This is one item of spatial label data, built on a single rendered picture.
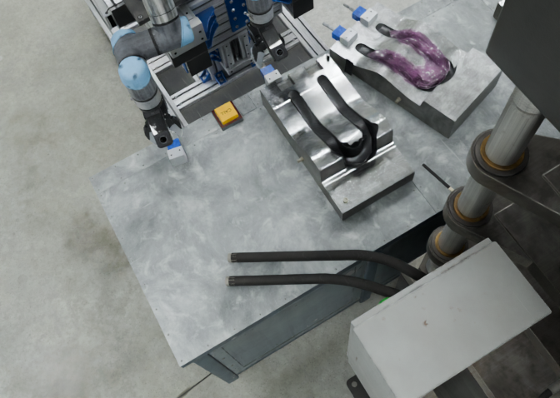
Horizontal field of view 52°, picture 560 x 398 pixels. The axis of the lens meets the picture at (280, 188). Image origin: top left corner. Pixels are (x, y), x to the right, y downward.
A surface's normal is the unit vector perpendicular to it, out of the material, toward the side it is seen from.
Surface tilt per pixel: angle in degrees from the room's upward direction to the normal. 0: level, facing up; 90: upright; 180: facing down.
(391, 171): 0
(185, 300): 0
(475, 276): 0
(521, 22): 90
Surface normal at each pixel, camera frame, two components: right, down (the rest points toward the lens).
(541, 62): -0.86, 0.49
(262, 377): -0.08, -0.41
